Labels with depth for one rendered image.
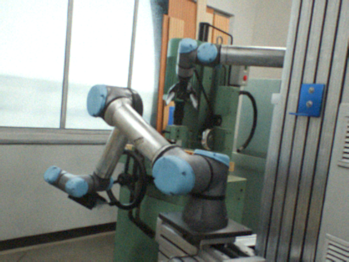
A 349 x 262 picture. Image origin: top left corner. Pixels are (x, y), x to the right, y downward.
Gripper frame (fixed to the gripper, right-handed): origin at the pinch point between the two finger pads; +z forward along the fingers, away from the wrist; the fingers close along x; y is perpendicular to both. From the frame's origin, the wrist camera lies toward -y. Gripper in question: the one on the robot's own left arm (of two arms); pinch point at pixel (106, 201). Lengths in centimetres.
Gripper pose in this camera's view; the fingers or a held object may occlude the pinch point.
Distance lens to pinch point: 191.6
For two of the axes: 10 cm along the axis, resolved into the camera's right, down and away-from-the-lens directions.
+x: 7.1, 2.2, -6.7
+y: -4.7, 8.6, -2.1
